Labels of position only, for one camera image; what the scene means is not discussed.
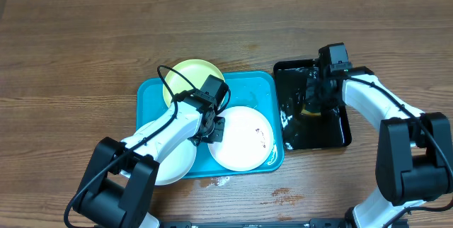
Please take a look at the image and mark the orange green sponge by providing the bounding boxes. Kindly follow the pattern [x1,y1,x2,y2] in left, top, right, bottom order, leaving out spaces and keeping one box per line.
[301,106,321,116]

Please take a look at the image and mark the pink white plate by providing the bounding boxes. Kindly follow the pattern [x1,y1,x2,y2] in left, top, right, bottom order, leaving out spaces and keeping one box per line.
[208,106,275,172]

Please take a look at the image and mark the yellow plate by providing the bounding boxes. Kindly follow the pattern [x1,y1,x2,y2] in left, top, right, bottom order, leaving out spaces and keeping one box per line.
[161,59,225,94]

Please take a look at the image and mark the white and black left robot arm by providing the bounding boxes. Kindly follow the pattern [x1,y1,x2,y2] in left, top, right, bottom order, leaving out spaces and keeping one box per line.
[64,95,225,227]

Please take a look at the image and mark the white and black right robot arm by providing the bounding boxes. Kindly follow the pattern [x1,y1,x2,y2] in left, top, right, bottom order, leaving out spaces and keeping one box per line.
[304,67,452,227]

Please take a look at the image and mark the black plastic tray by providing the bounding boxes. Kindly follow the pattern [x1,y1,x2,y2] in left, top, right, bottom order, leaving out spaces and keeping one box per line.
[273,59,352,150]

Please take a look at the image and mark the teal plastic tray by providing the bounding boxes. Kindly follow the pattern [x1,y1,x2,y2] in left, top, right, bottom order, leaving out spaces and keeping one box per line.
[136,71,285,178]

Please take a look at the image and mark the white plate with sauce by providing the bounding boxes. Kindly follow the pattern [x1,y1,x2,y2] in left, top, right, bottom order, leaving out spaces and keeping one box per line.
[120,120,197,186]

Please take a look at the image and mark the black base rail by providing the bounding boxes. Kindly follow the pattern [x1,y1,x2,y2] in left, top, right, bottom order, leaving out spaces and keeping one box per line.
[159,218,353,228]

